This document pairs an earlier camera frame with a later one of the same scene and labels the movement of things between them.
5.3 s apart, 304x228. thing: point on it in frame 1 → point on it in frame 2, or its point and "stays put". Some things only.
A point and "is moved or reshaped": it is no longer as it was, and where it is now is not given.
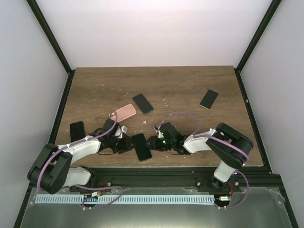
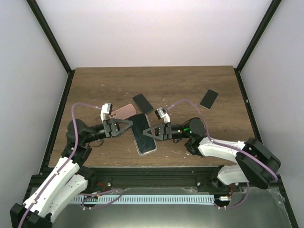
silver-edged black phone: (209, 99) stays put
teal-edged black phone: (142, 103) stays put
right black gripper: (154, 145) → (164, 131)
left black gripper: (126, 146) → (112, 128)
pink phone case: (123, 113) stays put
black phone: (141, 147) is moved or reshaped
